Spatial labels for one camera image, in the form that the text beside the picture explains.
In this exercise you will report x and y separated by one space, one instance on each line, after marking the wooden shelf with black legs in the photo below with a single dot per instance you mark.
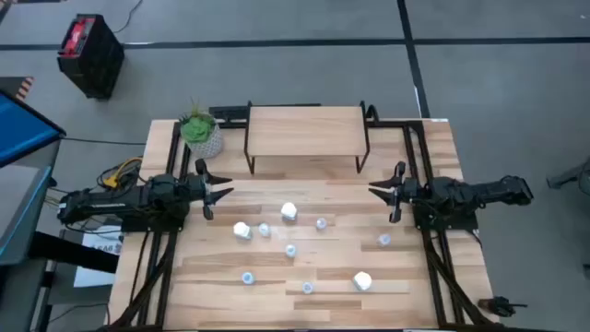
306 131

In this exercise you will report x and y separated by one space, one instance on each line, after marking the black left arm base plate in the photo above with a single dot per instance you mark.
152 226

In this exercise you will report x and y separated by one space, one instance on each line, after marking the black cart bar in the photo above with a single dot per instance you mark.
69 251

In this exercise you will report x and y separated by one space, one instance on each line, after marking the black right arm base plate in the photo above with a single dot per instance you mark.
456 223

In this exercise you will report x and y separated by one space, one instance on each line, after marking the green succulent in white pot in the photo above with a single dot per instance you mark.
203 138

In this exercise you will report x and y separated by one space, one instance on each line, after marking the white paper sheet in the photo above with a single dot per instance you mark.
92 276

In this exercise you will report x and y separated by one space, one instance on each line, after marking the blue screen monitor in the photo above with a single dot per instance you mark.
23 129

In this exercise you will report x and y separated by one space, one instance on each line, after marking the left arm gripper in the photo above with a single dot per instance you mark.
199 188

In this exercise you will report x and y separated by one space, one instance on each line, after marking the black case with red lid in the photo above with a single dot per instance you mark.
90 55

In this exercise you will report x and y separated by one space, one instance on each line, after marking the black power strip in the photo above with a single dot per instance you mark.
228 112

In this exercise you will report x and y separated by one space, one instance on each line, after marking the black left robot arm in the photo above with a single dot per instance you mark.
115 203

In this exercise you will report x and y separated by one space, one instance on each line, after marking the black aluminium table frame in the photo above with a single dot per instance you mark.
173 147

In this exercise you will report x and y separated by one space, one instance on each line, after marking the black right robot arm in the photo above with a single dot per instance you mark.
484 191

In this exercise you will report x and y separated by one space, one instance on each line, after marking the black brown hand tool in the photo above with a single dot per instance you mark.
500 305

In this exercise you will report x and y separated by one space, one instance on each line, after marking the grey cart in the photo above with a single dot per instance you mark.
18 207

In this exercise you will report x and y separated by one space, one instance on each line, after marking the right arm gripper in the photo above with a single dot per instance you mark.
408 190

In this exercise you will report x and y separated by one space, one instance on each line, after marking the grey chair base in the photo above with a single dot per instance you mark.
564 179

